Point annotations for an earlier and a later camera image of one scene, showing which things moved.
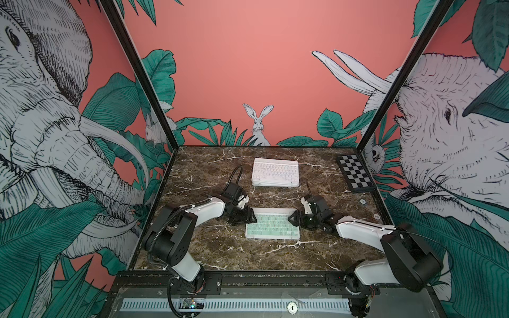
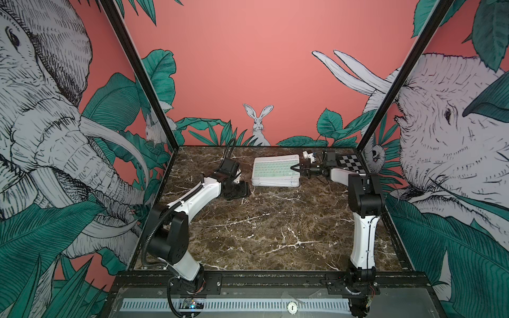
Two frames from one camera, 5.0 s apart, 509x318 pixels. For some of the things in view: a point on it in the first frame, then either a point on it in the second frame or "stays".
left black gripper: x=248 y=218 → x=243 y=193
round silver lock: x=292 y=308 stays
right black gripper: x=298 y=219 → x=307 y=171
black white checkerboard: x=355 y=173 stays
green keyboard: x=272 y=223 → x=276 y=166
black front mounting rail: x=267 y=283 stays
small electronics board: x=191 y=303 stays
